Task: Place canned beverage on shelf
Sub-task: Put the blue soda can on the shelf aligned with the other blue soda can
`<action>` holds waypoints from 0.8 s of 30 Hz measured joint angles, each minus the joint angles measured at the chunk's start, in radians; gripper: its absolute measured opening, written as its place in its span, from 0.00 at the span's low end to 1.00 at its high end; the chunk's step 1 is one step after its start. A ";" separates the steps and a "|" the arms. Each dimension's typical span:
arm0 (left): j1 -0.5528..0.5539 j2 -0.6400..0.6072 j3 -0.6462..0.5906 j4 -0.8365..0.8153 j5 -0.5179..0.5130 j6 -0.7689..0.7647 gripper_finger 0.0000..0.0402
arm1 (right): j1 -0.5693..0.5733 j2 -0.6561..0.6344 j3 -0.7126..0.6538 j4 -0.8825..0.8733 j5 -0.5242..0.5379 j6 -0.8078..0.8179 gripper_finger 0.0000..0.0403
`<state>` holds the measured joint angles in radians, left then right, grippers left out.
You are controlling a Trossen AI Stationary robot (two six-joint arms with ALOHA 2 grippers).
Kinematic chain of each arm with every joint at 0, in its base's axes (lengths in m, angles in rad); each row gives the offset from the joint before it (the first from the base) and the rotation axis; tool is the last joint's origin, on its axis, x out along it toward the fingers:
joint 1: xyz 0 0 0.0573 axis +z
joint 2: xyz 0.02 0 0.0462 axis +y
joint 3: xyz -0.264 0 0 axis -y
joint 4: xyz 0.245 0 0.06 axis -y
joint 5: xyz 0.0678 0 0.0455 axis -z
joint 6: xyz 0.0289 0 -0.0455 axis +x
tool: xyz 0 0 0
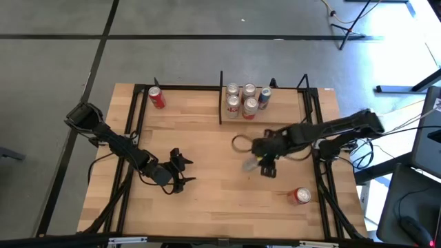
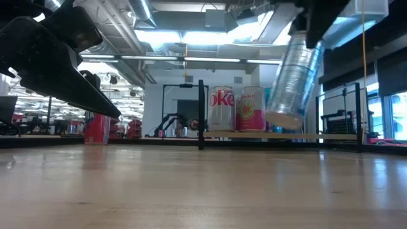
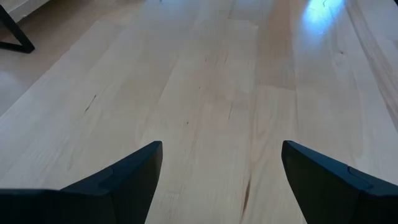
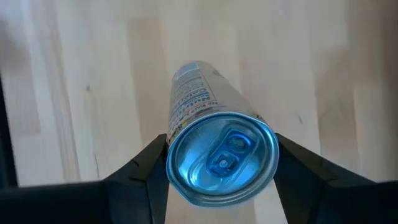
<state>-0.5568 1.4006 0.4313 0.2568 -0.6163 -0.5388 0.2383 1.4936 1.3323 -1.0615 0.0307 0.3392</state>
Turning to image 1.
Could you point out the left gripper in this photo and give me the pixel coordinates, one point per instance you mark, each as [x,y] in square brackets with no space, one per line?
[163,174]

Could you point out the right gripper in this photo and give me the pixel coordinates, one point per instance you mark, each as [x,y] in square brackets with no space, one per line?
[275,143]

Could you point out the red soda can white lettering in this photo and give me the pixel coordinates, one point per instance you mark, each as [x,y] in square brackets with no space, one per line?
[302,195]

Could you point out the pink white strawberry can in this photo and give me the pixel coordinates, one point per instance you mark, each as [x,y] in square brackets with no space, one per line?
[248,90]
[250,106]

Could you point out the red soda can blue emblem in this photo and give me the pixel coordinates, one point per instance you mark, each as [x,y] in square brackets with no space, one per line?
[156,98]

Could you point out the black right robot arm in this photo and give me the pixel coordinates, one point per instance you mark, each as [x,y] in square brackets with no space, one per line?
[330,129]

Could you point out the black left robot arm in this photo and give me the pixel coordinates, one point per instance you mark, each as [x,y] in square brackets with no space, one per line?
[120,146]

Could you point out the small black clamp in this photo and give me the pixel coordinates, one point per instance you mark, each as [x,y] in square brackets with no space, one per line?
[273,83]

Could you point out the black gantry bar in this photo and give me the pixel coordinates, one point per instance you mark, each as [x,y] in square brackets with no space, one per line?
[69,241]

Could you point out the grey desk mat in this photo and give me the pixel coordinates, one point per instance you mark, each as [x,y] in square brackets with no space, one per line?
[406,193]

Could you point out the black desk leg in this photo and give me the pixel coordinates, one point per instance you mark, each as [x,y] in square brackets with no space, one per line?
[396,89]

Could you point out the black tripod stand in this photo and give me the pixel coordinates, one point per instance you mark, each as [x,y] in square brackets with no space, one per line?
[349,31]

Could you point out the grey monitor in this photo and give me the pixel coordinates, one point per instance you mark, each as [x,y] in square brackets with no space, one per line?
[427,151]

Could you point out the black computer mouse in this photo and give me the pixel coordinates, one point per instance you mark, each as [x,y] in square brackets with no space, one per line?
[415,229]

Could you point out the grey chair base leg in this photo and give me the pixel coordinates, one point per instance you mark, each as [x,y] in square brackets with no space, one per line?
[10,153]

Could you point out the black aluminium table frame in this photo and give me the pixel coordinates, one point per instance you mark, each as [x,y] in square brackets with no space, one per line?
[186,87]

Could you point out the silver bracket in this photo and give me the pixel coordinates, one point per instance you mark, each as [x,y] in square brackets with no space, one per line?
[318,244]
[127,240]

